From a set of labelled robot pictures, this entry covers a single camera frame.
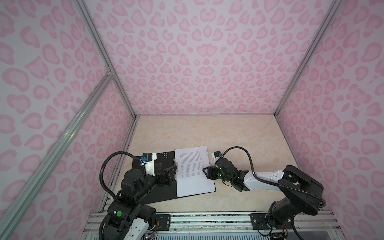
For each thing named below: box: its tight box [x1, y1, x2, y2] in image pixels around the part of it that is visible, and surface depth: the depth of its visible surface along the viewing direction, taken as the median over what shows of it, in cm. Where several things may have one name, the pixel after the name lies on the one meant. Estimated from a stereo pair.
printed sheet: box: [174, 145, 216, 198], surface depth 92 cm
